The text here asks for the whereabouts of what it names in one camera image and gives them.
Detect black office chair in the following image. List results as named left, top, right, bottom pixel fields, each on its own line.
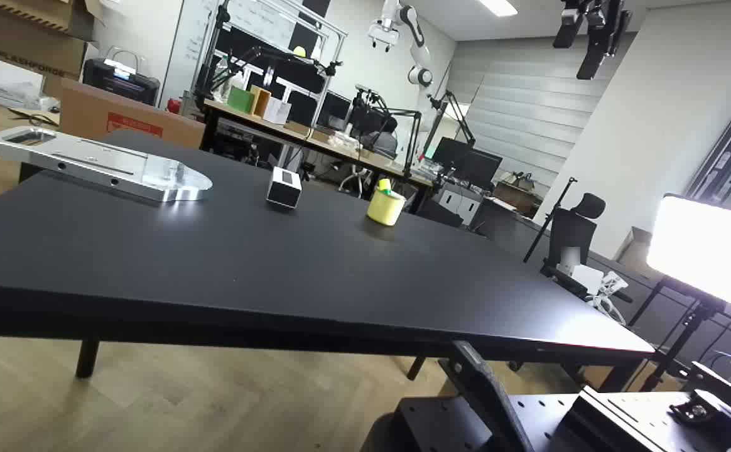
left=537, top=190, right=611, bottom=280

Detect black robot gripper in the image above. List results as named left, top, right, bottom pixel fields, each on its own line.
left=551, top=0, right=636, bottom=82

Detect black computer monitor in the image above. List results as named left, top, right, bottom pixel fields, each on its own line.
left=430, top=136, right=506, bottom=190

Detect bright white light panel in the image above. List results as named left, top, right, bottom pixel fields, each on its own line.
left=646, top=193, right=731, bottom=321

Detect green box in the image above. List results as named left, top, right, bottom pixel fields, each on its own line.
left=227, top=84, right=256, bottom=114

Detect orange box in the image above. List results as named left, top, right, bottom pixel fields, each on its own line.
left=248, top=84, right=273, bottom=117

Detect small white black box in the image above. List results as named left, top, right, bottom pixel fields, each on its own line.
left=263, top=164, right=304, bottom=211

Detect black radio with handle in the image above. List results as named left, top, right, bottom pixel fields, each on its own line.
left=82, top=48, right=164, bottom=107

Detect ceiling light strip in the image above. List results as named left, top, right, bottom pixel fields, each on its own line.
left=474, top=0, right=523, bottom=20

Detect black table leg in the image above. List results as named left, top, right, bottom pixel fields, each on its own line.
left=74, top=337, right=103, bottom=380

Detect cardboard box with red label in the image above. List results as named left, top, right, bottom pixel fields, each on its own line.
left=57, top=77, right=209, bottom=151

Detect black metal bench leg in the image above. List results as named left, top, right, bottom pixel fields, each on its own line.
left=202, top=104, right=222, bottom=152

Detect yellow cup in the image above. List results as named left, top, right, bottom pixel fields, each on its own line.
left=365, top=185, right=407, bottom=227

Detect stacked brown cardboard boxes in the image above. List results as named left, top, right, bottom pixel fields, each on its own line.
left=0, top=0, right=96, bottom=79

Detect black shelf rack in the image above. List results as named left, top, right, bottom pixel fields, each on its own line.
left=203, top=1, right=353, bottom=114

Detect black light stand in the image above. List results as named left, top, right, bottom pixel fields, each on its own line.
left=638, top=298, right=712, bottom=394

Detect wooden workbench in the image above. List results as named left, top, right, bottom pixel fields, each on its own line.
left=199, top=98, right=435, bottom=190

